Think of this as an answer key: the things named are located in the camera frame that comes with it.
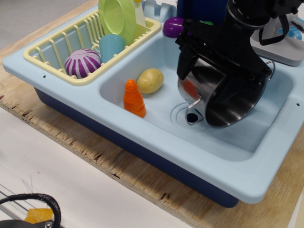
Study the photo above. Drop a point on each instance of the green plate behind faucet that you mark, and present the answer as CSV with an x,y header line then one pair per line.
x,y
207,22

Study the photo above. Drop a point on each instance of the green plastic plate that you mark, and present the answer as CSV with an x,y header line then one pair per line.
x,y
118,17

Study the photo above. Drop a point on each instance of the yellow tape piece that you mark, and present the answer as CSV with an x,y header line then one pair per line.
x,y
38,215

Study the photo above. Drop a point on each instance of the purple striped toy bowl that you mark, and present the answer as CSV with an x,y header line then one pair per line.
x,y
82,62

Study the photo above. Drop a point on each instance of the yellow toy potato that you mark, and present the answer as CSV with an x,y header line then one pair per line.
x,y
150,81

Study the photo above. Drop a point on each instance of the stainless steel pot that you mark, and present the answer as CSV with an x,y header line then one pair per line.
x,y
217,98

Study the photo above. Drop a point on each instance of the grey toy faucet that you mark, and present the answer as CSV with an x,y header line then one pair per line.
x,y
289,51

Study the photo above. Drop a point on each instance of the light blue toy sink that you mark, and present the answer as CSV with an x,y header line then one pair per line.
x,y
228,165

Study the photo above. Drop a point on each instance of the plywood board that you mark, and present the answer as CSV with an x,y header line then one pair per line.
x,y
99,185

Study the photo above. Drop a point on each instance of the light blue plastic cup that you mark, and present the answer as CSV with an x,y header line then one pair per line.
x,y
110,45

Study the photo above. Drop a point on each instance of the orange toy carrot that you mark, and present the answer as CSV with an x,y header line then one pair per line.
x,y
133,99

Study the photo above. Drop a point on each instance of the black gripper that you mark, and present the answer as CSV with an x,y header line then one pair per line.
x,y
227,46

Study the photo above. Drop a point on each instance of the yellow dish drying rack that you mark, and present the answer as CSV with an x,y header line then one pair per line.
x,y
51,52

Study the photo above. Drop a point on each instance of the white dish in rack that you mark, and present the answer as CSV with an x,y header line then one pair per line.
x,y
140,18

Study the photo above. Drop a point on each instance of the purple toy eggplant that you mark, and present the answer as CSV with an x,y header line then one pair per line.
x,y
172,27

